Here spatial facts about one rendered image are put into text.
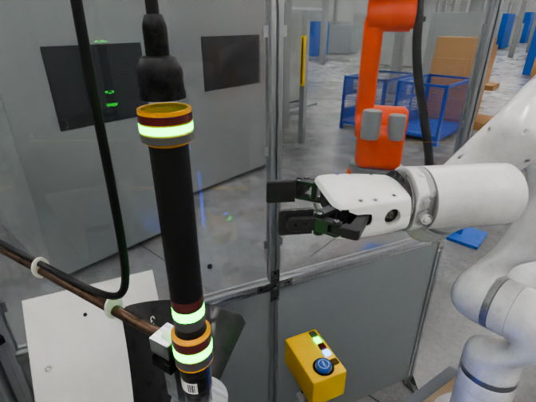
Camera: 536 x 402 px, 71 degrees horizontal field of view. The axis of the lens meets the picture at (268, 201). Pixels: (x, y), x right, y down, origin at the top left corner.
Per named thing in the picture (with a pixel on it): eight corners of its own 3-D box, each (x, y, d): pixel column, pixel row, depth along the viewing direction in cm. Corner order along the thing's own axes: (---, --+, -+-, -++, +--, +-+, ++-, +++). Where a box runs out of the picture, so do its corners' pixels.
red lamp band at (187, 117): (126, 122, 30) (124, 112, 30) (165, 112, 33) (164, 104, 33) (165, 129, 28) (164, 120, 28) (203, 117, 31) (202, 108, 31)
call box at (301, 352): (284, 364, 109) (284, 338, 105) (313, 353, 113) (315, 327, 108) (311, 411, 96) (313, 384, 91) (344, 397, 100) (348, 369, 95)
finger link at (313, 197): (342, 206, 50) (305, 210, 48) (327, 192, 54) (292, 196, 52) (344, 187, 48) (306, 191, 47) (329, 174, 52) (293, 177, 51)
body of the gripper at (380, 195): (418, 243, 46) (331, 250, 44) (382, 206, 55) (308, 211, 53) (431, 187, 43) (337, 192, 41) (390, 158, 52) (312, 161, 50)
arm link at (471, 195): (394, 186, 55) (426, 153, 47) (474, 182, 57) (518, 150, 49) (408, 239, 52) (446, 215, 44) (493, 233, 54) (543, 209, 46)
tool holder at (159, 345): (146, 407, 46) (134, 349, 42) (186, 366, 51) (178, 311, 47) (202, 446, 42) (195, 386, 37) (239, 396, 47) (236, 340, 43)
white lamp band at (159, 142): (129, 141, 31) (128, 132, 30) (167, 129, 34) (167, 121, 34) (167, 150, 29) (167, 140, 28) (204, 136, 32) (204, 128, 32)
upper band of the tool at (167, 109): (130, 144, 31) (124, 109, 29) (167, 132, 34) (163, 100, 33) (168, 153, 29) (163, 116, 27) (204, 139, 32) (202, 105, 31)
